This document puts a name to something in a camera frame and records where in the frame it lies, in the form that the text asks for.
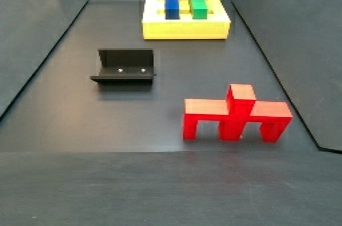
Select black bracket fixture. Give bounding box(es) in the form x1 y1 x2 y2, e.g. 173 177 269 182
90 48 154 83

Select red three-legged block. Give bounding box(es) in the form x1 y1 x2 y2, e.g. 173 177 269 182
182 84 292 143

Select blue long bar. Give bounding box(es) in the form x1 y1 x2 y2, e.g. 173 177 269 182
164 0 178 20

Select green long bar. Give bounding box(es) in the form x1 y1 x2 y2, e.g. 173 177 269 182
188 0 208 19

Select yellow slotted board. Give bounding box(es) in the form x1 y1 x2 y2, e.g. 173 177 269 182
141 0 230 40

